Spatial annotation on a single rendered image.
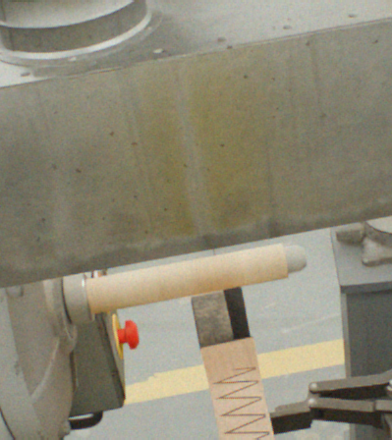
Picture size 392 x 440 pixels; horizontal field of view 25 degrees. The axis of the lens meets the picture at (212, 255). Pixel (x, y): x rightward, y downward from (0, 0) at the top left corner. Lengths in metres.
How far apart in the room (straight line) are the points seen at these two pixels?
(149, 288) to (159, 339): 1.90
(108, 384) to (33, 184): 0.60
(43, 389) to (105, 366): 0.39
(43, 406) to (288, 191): 0.29
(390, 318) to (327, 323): 0.92
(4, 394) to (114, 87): 0.29
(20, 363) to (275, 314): 2.04
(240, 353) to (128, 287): 0.13
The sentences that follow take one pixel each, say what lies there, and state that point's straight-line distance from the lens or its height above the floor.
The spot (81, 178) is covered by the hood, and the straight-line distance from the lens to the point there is 0.58.
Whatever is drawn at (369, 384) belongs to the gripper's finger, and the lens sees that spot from 0.94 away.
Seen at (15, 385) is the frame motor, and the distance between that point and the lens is 0.72.
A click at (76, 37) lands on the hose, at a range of 0.57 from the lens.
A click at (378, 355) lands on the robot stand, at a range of 1.81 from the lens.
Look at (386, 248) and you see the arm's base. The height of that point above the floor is 0.72.
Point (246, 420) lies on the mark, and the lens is 0.77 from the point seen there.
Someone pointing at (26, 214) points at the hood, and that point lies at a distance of 0.59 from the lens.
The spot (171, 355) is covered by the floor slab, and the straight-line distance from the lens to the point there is 2.64.
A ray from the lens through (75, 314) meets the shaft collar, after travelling 0.81.
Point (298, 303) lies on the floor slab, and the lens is 2.75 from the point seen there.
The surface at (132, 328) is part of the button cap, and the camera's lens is 1.19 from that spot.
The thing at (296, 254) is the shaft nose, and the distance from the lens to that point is 0.81.
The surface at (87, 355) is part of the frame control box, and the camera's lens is 1.12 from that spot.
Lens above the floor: 1.74
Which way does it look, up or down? 35 degrees down
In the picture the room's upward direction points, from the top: 10 degrees counter-clockwise
